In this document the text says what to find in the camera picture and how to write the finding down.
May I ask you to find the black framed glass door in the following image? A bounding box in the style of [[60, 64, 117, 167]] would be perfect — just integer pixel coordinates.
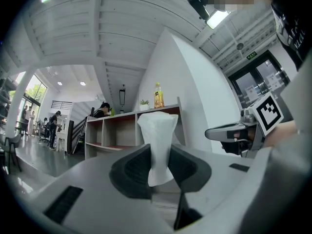
[[227, 49, 293, 110]]

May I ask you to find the grey wooden shelf desk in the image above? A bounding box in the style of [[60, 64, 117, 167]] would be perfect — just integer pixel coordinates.
[[84, 97, 188, 159]]

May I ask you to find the black office chair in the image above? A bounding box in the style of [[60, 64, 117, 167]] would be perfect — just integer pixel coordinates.
[[39, 117, 51, 143]]

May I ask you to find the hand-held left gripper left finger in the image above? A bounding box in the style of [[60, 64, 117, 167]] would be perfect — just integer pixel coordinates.
[[24, 143, 171, 234]]

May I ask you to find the white paper notice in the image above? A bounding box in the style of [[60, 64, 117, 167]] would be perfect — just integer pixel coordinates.
[[266, 73, 281, 89], [244, 85, 259, 101]]

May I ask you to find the slatted wall vent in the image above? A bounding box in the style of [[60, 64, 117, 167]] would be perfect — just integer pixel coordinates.
[[51, 100, 73, 112]]

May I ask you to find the large window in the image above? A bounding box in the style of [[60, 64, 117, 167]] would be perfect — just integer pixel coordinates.
[[23, 74, 48, 102]]

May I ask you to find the yellow juice bottle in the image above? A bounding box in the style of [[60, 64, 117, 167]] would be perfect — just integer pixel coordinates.
[[153, 81, 165, 109]]

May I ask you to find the black printed t-shirt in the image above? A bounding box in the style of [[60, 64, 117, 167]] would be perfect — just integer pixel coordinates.
[[270, 1, 312, 72]]

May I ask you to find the black staircase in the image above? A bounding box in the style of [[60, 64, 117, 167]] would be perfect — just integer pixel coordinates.
[[67, 116, 89, 155]]

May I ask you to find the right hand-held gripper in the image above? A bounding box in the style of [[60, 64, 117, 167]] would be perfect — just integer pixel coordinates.
[[204, 91, 285, 159]]

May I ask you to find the white box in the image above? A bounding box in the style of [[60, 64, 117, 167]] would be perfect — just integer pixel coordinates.
[[137, 111, 179, 187]]

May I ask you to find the dark chair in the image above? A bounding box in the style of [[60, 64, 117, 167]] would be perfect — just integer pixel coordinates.
[[2, 133, 23, 174]]

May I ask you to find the black head-worn camera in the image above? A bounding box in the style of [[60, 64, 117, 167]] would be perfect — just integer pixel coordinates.
[[186, 0, 211, 20]]

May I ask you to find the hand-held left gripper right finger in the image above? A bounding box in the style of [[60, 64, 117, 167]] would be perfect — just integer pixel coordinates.
[[167, 143, 255, 234]]

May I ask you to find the person's right forearm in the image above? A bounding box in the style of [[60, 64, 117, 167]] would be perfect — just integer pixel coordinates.
[[264, 119, 299, 148]]

